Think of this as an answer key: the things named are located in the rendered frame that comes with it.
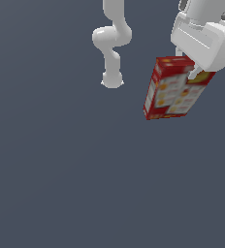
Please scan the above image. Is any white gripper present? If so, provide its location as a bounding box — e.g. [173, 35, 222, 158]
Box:
[170, 12, 225, 81]

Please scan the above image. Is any red cracker box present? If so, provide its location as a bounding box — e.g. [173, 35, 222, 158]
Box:
[143, 55, 216, 121]

